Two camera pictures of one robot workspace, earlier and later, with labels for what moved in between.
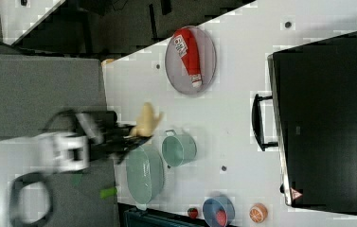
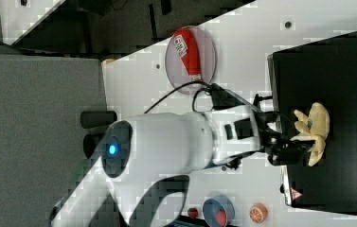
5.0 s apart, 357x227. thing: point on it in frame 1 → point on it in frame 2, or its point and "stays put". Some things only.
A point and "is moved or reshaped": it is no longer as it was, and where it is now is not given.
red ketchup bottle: (187, 44) stays put
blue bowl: (218, 212) stays put
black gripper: (111, 137) → (281, 149)
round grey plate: (176, 70) stays put
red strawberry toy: (192, 213) stays put
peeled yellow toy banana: (148, 121) is moved or reshaped
